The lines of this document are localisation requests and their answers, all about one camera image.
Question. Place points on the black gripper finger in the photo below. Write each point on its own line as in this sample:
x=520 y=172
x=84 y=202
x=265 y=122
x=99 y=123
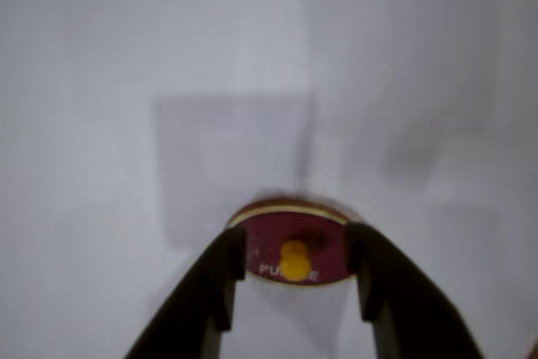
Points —
x=403 y=300
x=210 y=291

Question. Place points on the purple oval piece yellow pin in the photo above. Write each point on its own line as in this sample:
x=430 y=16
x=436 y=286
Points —
x=269 y=241

